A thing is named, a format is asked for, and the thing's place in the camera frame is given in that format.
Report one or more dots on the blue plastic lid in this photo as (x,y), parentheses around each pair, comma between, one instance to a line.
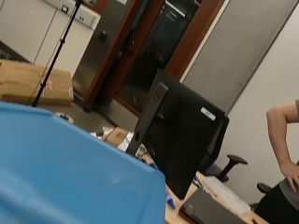
(68,168)

